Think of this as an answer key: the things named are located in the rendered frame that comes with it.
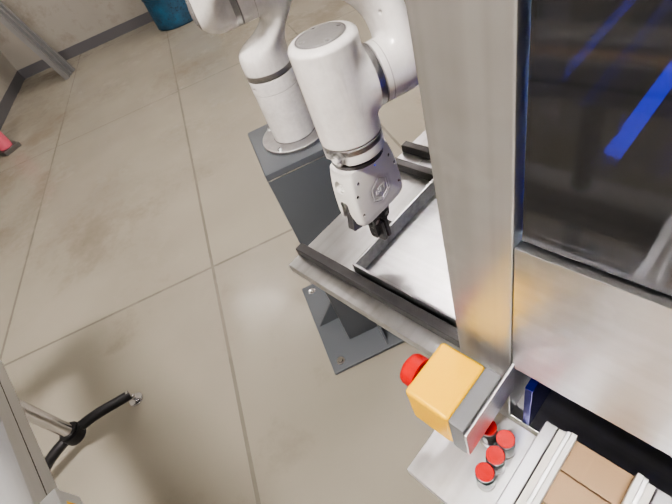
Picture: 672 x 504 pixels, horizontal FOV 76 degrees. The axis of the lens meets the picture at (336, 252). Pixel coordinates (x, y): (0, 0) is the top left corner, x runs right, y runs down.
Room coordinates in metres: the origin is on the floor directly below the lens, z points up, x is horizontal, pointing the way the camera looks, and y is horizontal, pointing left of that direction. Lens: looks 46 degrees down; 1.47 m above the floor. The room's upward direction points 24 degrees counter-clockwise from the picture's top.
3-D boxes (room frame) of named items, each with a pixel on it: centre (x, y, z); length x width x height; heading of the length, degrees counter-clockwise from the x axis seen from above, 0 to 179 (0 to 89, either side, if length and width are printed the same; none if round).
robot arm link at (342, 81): (0.50, -0.09, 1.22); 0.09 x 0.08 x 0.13; 95
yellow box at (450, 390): (0.19, -0.05, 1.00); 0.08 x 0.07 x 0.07; 29
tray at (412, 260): (0.42, -0.21, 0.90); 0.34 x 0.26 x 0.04; 29
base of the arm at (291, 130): (1.08, -0.03, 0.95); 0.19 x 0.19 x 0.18
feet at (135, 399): (1.00, 1.21, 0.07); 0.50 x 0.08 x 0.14; 119
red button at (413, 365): (0.23, -0.03, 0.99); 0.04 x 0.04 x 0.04; 29
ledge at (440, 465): (0.15, -0.06, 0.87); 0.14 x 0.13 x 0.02; 29
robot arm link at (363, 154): (0.50, -0.08, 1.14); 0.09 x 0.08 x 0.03; 120
